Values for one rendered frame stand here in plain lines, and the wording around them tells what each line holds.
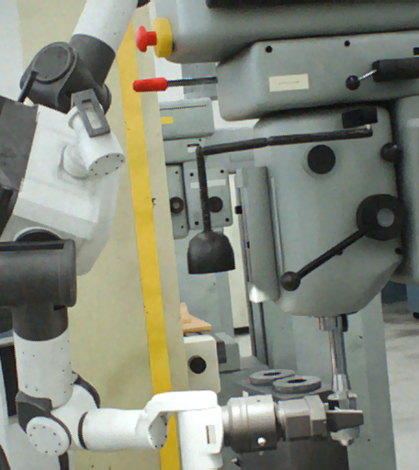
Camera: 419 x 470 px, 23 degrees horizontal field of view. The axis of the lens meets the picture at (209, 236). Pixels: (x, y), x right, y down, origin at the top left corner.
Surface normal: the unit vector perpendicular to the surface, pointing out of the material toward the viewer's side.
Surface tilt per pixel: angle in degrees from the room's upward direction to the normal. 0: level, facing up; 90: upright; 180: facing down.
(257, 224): 90
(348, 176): 90
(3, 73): 90
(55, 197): 58
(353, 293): 122
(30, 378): 113
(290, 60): 90
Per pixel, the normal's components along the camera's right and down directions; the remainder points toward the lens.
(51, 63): -0.37, -0.40
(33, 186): 0.44, -0.55
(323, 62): 0.23, 0.03
